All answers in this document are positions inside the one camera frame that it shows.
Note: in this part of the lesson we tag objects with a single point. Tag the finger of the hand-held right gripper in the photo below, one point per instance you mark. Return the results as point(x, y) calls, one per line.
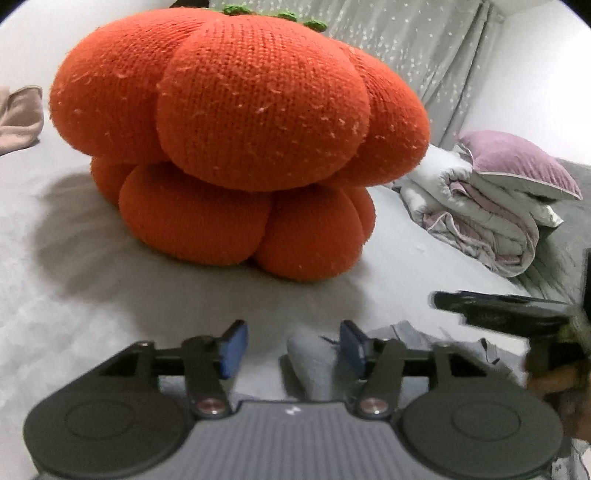
point(498, 309)

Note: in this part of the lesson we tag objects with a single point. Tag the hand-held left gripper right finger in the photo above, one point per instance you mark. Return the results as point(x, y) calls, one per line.
point(351, 347)

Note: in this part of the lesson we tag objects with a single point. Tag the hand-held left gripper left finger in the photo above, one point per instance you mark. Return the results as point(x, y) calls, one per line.
point(233, 347)

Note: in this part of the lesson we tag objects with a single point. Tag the grey-blue knit sweater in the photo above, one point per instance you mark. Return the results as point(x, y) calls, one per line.
point(318, 364)

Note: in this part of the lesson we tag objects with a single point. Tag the person's right hand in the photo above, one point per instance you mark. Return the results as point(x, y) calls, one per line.
point(554, 381)

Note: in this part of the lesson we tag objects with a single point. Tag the folded white quilt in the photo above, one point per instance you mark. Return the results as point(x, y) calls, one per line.
point(485, 221)

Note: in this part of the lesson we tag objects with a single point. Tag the dark grey blanket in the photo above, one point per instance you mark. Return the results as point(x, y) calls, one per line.
point(568, 230)

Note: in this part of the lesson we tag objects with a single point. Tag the purple pillow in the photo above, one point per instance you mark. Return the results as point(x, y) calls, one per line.
point(517, 161)

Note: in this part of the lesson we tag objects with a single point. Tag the orange pumpkin plush cushion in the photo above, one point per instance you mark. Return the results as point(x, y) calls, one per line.
point(258, 120)

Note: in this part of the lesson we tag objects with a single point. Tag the grey star-patterned curtain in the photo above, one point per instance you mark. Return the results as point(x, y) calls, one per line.
point(415, 55)

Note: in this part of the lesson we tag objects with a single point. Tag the beige pink cloth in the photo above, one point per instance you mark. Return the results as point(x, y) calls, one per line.
point(18, 120)

